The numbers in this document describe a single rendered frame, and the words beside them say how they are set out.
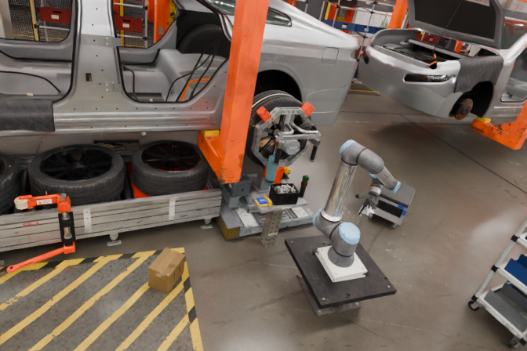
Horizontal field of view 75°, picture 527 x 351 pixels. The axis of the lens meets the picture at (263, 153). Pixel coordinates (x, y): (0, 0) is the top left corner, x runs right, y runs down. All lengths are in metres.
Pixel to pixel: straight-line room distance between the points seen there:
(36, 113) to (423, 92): 4.26
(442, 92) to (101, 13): 3.99
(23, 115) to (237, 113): 1.46
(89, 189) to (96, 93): 0.70
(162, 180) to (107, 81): 0.85
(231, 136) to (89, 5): 1.28
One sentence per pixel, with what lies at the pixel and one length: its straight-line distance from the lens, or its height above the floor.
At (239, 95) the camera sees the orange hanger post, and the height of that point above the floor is 1.26.
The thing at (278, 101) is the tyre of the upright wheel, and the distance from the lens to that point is 2.81.
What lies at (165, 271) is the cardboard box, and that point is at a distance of 2.54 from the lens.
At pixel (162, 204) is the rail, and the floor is 0.34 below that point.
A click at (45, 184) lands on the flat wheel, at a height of 0.50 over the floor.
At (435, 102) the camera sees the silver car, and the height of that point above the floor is 0.94.
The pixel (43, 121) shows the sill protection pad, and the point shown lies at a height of 0.87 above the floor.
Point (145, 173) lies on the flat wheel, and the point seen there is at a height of 0.48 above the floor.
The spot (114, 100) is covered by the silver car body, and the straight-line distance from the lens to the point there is 2.86.
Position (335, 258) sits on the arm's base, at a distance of 2.55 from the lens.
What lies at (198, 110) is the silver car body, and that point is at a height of 0.92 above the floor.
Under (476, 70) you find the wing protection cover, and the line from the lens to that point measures 5.19.
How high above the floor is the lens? 2.05
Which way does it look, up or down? 27 degrees down
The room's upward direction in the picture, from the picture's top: 11 degrees clockwise
